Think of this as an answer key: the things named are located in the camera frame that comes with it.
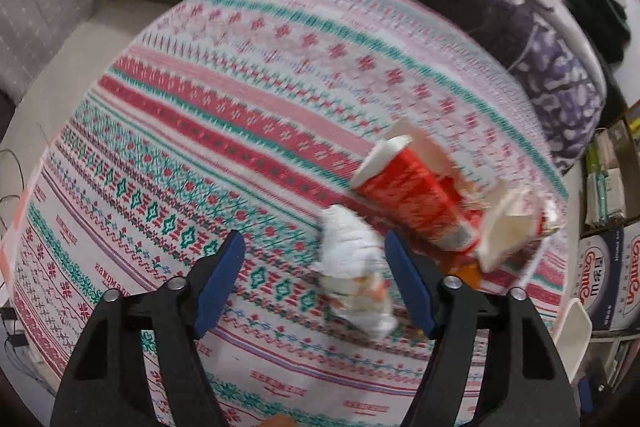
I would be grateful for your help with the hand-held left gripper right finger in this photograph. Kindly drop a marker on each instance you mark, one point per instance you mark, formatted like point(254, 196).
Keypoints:
point(405, 282)

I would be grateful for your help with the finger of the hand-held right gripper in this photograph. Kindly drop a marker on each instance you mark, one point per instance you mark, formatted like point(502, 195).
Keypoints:
point(586, 394)

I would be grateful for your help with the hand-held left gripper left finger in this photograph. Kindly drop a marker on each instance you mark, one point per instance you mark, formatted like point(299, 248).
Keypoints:
point(220, 277)

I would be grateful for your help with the white paper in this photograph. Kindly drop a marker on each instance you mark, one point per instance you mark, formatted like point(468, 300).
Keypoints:
point(350, 252)

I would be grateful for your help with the white plastic trash bin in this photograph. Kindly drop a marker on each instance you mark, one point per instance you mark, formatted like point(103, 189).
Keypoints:
point(575, 332)

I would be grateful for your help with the red drink carton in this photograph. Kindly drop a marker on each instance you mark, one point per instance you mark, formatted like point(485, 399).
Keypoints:
point(415, 192)

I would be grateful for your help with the blue water bottle box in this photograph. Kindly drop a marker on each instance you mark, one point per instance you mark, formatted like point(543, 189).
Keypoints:
point(610, 272)

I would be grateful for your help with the patterned red green tablecloth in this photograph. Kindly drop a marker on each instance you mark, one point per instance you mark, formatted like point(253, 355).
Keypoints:
point(200, 107)

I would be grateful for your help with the stack of books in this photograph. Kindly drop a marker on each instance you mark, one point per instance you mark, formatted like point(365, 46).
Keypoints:
point(605, 177)

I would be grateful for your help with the grey quilted cushion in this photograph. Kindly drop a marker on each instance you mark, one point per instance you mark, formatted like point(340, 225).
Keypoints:
point(45, 7)

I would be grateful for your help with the pile of black clothes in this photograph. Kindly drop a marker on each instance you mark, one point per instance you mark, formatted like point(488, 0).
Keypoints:
point(597, 12)

